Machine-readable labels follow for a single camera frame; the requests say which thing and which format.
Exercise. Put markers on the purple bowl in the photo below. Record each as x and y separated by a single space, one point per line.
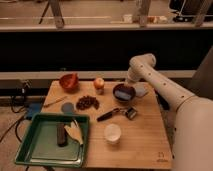
124 88

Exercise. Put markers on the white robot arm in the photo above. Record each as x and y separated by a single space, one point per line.
193 143

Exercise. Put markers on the orange bowl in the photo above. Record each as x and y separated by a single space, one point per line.
69 81

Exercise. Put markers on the apple on small stand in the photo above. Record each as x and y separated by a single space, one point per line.
99 85

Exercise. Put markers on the bunch of dark grapes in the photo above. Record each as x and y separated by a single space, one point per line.
86 102

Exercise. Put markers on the wooden stick utensil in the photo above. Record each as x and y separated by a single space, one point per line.
54 102

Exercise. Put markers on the wooden cutting board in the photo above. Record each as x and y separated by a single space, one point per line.
143 143

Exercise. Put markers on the dark rectangular block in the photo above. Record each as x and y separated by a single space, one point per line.
61 135

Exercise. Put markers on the blue box on floor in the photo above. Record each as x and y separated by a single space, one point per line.
33 109

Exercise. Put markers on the green plastic tray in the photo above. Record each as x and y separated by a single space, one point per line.
39 145

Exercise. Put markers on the black handled peeler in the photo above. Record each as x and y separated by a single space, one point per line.
128 112

